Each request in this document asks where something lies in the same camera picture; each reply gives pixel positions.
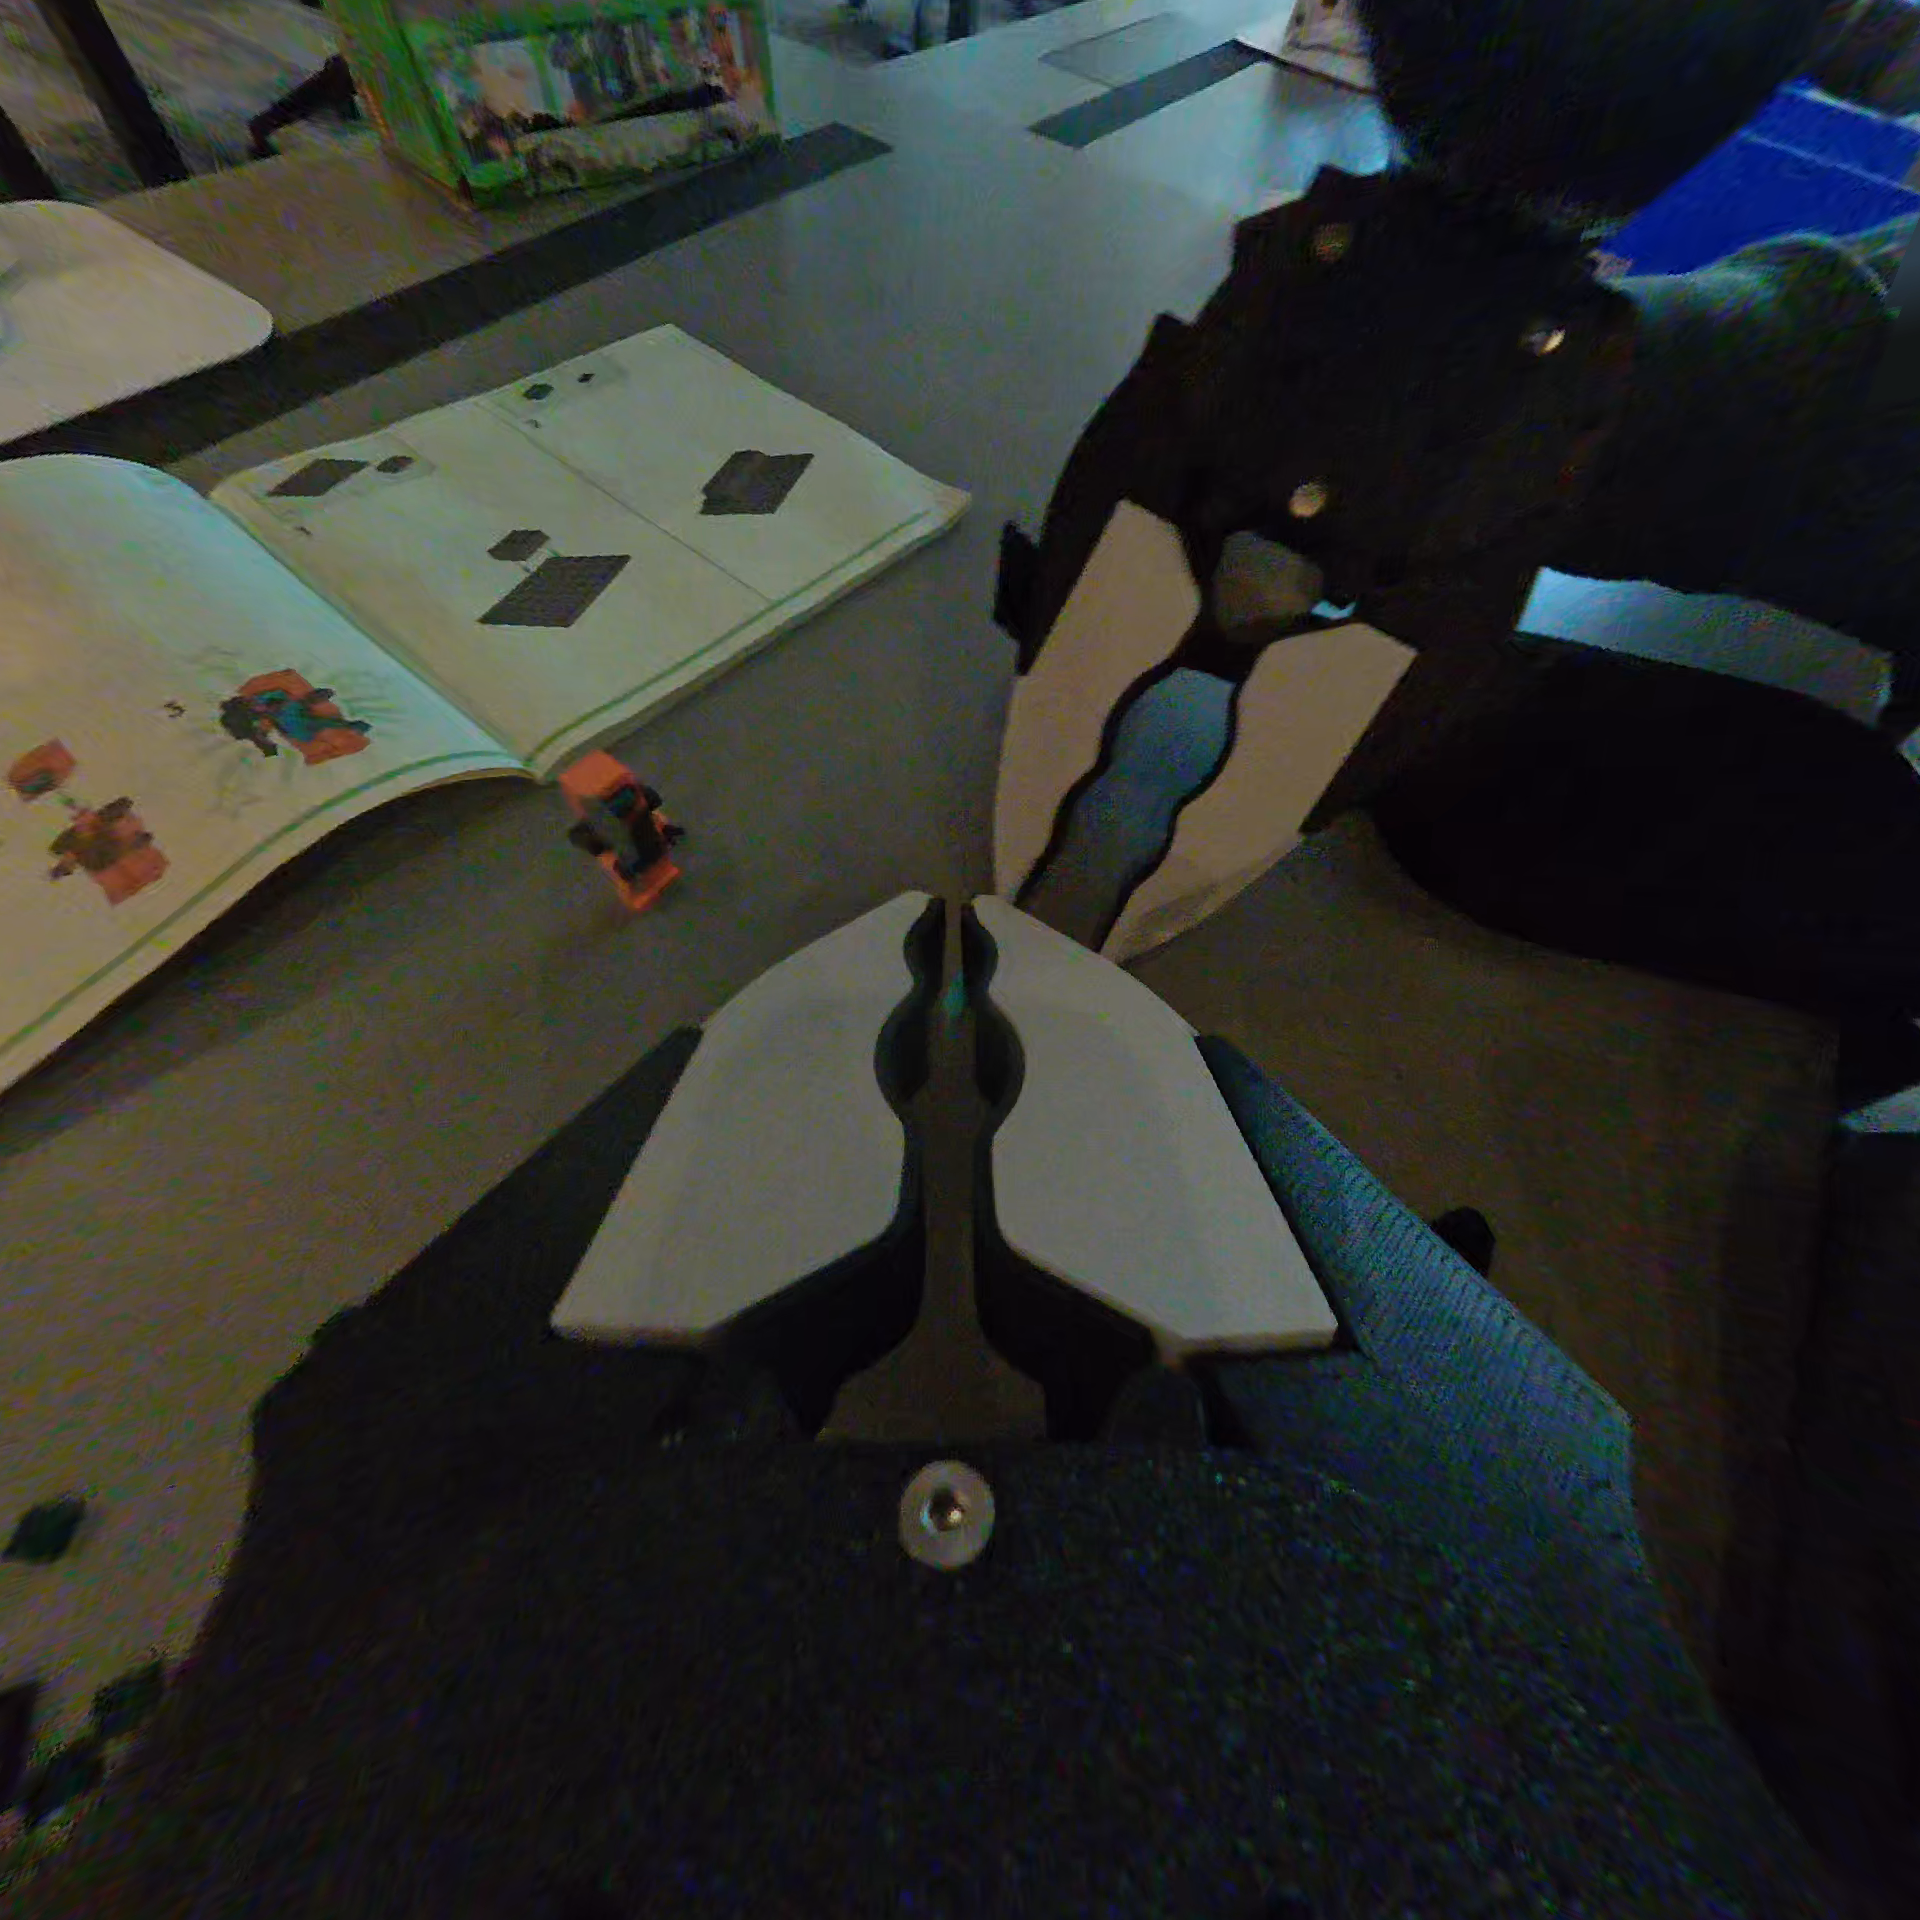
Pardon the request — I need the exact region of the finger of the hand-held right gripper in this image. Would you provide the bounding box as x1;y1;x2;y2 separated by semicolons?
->
1103;622;1422;963
992;504;1208;904

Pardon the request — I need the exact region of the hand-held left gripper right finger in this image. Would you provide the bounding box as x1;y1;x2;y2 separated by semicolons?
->
959;896;1344;1358

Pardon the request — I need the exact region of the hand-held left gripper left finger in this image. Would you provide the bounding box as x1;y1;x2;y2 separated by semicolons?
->
551;891;950;1347

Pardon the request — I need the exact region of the white instruction booklet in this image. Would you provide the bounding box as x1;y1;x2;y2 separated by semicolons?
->
0;323;973;1098

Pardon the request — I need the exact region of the green toy brick box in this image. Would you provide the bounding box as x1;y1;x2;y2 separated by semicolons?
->
321;0;784;208

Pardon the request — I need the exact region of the pile of toy bricks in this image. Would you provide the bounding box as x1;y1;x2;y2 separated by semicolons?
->
0;1485;173;1837

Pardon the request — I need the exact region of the black chair armrest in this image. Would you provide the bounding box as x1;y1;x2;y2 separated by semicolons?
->
1381;640;1920;1028

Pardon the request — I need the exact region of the blue plastic bin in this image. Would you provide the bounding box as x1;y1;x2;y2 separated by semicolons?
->
1606;85;1920;278

